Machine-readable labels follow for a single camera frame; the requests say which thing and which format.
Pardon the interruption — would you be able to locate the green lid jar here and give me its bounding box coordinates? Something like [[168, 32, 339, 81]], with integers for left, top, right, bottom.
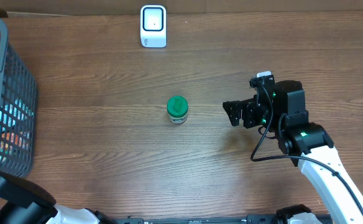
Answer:
[[167, 96, 188, 124]]

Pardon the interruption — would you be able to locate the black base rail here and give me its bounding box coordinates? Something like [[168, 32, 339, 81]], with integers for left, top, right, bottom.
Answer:
[[116, 214, 334, 224]]

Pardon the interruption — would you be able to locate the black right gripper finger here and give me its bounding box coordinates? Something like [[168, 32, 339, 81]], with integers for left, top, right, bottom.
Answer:
[[223, 98, 254, 116], [229, 108, 243, 126]]

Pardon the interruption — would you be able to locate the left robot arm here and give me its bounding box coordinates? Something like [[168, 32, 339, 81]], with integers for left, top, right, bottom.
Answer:
[[0, 171, 115, 224]]

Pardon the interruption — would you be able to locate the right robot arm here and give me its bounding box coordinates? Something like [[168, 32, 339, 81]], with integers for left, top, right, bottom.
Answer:
[[223, 72, 363, 223]]

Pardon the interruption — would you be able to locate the grey plastic mesh basket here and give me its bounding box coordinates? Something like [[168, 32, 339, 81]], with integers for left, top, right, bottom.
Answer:
[[0, 19, 38, 177]]

